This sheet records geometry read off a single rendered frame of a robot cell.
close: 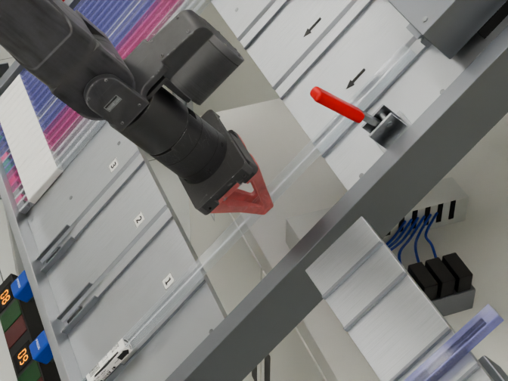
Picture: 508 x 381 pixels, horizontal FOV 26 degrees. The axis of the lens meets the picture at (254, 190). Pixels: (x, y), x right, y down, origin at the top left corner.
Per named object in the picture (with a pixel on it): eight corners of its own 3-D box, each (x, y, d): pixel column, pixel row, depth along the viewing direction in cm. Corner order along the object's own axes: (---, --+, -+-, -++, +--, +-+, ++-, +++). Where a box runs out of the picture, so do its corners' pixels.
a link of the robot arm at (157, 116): (92, 103, 101) (109, 134, 97) (144, 48, 100) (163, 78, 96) (143, 140, 105) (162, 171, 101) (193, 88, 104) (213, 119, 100)
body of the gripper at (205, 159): (222, 116, 110) (174, 77, 105) (258, 173, 103) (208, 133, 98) (176, 160, 111) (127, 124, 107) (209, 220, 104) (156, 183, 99)
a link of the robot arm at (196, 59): (49, 51, 98) (77, 100, 92) (137, -43, 96) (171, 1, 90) (137, 116, 106) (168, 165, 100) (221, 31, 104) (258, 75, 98)
